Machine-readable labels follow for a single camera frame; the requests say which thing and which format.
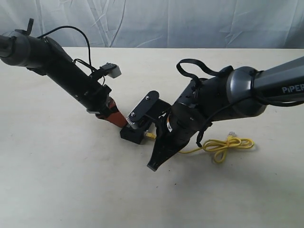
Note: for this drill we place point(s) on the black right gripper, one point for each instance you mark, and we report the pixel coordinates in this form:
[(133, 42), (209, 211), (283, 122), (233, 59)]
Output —
[(175, 131)]

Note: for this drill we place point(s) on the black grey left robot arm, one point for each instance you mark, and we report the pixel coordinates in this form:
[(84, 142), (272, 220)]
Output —
[(46, 57)]

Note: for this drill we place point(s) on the black rectangular box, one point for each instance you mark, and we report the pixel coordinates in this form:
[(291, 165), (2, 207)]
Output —
[(134, 135)]

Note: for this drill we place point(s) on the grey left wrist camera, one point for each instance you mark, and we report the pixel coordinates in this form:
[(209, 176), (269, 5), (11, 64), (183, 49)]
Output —
[(111, 70)]

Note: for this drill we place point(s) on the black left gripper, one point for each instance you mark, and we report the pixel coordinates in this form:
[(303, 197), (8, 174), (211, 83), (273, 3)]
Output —
[(95, 98)]

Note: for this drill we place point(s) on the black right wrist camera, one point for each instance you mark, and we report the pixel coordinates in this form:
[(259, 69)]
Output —
[(150, 108)]

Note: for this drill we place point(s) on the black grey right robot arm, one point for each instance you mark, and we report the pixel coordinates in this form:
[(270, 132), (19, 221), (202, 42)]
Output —
[(228, 94)]

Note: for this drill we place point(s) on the grey wrinkled backdrop cloth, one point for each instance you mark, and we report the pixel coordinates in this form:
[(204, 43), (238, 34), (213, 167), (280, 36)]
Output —
[(161, 23)]

